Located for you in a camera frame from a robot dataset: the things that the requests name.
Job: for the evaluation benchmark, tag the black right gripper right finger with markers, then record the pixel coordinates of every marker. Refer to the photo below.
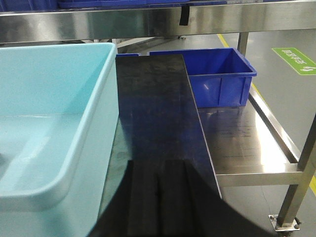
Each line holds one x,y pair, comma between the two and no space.
190,208

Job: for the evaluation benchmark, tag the black flat panel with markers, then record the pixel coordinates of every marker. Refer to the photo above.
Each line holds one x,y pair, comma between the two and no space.
158,112

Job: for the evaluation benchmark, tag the green floor sign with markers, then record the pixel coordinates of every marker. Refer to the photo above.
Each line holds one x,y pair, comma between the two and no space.
297,60

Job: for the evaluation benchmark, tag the blue plastic bin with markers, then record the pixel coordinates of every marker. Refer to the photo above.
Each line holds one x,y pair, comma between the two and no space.
219,77

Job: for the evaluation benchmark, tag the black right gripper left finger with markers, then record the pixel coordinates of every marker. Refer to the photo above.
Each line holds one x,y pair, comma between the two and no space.
133,210

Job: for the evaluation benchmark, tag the light blue plastic tub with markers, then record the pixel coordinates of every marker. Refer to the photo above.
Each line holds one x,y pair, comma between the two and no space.
58,117

